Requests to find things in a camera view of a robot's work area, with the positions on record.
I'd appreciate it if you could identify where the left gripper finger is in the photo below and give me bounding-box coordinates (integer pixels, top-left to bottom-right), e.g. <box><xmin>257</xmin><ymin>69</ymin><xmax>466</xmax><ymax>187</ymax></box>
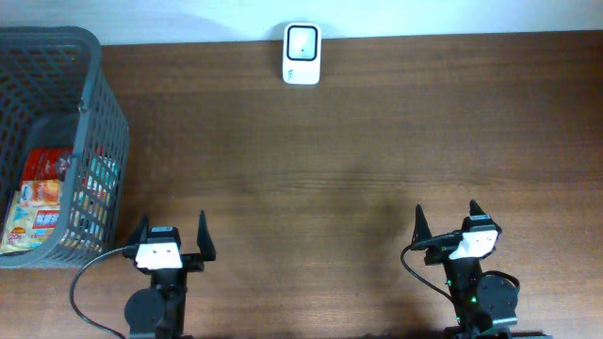
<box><xmin>126</xmin><ymin>214</ymin><xmax>149</xmax><ymax>246</ymax></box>
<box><xmin>197</xmin><ymin>210</ymin><xmax>217</xmax><ymax>261</ymax></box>

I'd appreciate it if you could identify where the beige snack bag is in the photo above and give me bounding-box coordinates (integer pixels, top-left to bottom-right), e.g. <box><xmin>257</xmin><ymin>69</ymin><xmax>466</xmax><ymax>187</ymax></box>
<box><xmin>1</xmin><ymin>191</ymin><xmax>60</xmax><ymax>254</ymax></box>

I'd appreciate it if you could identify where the red Hacks candy bag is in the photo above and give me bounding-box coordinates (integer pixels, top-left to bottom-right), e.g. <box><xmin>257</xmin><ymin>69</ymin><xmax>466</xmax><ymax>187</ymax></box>
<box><xmin>21</xmin><ymin>147</ymin><xmax>73</xmax><ymax>182</ymax></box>

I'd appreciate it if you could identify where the teal tissue pack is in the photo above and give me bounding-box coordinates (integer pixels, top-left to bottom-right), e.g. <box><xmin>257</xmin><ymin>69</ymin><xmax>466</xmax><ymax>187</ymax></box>
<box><xmin>78</xmin><ymin>157</ymin><xmax>120</xmax><ymax>207</ymax></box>

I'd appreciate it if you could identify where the orange tissue pack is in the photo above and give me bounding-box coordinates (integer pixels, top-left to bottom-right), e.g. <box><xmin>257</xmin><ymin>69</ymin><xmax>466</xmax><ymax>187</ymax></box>
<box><xmin>19</xmin><ymin>179</ymin><xmax>62</xmax><ymax>207</ymax></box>

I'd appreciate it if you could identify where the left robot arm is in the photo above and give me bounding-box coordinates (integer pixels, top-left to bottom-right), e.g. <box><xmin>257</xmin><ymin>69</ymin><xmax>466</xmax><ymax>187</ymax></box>
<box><xmin>123</xmin><ymin>212</ymin><xmax>217</xmax><ymax>339</ymax></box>

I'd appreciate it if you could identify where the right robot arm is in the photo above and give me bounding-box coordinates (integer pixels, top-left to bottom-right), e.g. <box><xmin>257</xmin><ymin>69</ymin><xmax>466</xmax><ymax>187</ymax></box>
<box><xmin>409</xmin><ymin>201</ymin><xmax>520</xmax><ymax>338</ymax></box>

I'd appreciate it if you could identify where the white barcode scanner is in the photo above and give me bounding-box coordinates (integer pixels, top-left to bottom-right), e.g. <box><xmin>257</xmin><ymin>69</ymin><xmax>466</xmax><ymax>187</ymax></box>
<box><xmin>282</xmin><ymin>23</ymin><xmax>322</xmax><ymax>86</ymax></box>

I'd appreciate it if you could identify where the grey plastic mesh basket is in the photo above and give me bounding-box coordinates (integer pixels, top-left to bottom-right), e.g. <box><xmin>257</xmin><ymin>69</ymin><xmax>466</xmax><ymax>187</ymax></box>
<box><xmin>1</xmin><ymin>26</ymin><xmax>130</xmax><ymax>269</ymax></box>

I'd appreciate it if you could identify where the left black cable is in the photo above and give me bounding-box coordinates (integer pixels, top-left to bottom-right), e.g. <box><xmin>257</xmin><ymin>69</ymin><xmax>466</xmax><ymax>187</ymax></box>
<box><xmin>69</xmin><ymin>245</ymin><xmax>138</xmax><ymax>339</ymax></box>

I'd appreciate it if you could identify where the black cable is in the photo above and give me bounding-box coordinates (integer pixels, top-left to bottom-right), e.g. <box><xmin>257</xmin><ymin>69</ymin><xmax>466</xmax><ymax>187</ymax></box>
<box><xmin>69</xmin><ymin>245</ymin><xmax>138</xmax><ymax>339</ymax></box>
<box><xmin>399</xmin><ymin>230</ymin><xmax>465</xmax><ymax>305</ymax></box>

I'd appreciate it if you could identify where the right black cable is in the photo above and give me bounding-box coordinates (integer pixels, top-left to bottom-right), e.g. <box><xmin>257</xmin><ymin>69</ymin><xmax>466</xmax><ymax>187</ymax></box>
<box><xmin>399</xmin><ymin>230</ymin><xmax>465</xmax><ymax>305</ymax></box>

